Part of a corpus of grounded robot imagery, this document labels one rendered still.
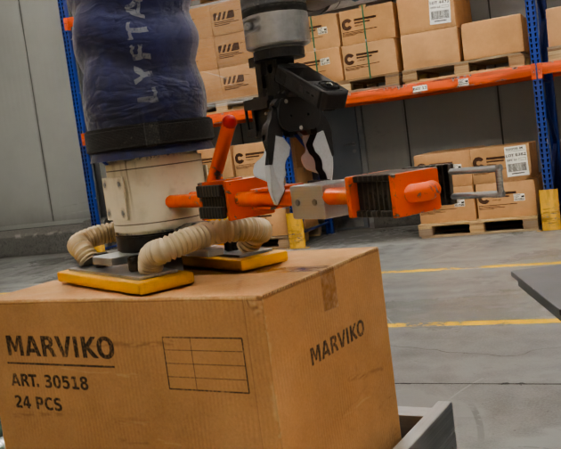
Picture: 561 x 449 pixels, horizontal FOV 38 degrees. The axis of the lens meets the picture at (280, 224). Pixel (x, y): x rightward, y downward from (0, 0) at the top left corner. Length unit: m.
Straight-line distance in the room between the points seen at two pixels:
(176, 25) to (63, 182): 11.04
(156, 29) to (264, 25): 0.32
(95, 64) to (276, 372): 0.60
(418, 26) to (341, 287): 7.36
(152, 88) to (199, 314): 0.39
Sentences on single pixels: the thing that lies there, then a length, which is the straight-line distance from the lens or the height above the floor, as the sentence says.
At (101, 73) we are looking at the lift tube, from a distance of 1.40.
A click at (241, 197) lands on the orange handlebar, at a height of 1.09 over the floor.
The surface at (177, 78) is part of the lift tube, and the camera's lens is 1.40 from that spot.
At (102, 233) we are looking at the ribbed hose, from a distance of 1.60.
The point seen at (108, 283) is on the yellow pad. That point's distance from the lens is 1.37.
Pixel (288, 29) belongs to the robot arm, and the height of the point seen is 1.30.
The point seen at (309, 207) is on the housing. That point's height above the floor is 1.07.
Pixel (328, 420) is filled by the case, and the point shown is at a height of 0.72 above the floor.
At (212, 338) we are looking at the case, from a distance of 1.21.
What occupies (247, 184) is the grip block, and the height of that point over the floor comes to 1.10.
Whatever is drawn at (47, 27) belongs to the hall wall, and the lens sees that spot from 12.50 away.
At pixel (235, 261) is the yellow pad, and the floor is 0.97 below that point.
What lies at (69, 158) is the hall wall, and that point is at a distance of 12.32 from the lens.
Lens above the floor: 1.15
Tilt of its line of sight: 5 degrees down
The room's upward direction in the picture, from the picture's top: 7 degrees counter-clockwise
